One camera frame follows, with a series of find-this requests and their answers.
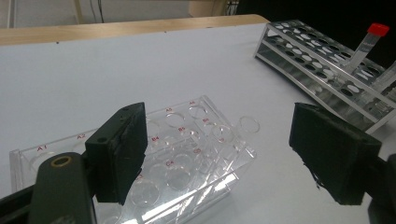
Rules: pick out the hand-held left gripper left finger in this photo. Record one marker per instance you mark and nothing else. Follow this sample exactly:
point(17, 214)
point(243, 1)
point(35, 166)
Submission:
point(120, 152)

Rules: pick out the red-capped clear test tube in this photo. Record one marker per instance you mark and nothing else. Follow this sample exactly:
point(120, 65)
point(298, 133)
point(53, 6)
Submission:
point(370, 40)

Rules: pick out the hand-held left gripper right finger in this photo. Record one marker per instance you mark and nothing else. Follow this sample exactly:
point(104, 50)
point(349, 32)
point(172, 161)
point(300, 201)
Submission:
point(336, 155)

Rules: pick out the dark curtain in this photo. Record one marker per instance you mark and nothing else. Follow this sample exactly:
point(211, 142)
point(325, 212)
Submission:
point(311, 9)

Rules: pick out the metal test tube rack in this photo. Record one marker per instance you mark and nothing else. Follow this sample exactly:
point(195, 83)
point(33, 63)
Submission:
point(311, 68)

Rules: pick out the clear acrylic tube rack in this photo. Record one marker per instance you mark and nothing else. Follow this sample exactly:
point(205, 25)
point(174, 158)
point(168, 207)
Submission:
point(193, 168)

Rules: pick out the wooden table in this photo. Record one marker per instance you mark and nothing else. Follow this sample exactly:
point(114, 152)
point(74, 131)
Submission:
point(93, 31)

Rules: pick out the white board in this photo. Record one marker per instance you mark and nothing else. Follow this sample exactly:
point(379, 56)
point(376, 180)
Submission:
point(124, 71)

